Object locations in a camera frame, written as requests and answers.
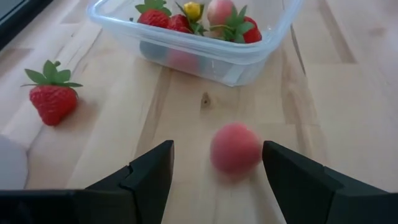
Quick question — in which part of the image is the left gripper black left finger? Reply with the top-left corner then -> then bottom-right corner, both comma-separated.
0,140 -> 175,224

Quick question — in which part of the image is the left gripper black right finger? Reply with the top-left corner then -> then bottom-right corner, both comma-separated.
262,141 -> 398,224

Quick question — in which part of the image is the clear plastic tupperware container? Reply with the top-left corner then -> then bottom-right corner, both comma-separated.
86,0 -> 304,87

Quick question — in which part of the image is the black metal table frame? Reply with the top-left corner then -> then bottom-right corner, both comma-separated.
0,0 -> 55,50

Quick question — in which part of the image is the white cloth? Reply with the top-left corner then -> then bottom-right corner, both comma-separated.
0,133 -> 29,190

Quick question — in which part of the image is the dark cherry with stem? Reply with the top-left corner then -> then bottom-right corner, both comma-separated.
139,40 -> 169,63

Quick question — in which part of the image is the small yellow pepper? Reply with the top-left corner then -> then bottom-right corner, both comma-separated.
182,1 -> 205,22

